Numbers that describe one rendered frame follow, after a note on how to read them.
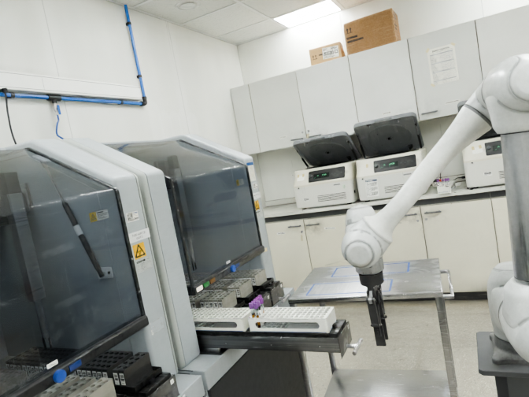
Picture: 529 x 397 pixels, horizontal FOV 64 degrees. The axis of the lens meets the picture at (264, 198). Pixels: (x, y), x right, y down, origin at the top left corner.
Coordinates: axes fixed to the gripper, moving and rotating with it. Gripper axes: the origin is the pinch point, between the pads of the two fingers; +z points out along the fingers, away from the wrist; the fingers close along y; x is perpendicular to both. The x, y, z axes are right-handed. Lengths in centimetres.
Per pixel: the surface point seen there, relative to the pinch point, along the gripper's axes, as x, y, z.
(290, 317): -29.1, 3.0, -6.7
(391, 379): -14, -61, 52
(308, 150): -103, -256, -64
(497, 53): 63, -258, -109
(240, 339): -48.6, 6.8, -0.2
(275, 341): -34.6, 6.8, 0.4
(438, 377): 7, -65, 52
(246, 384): -57, -4, 24
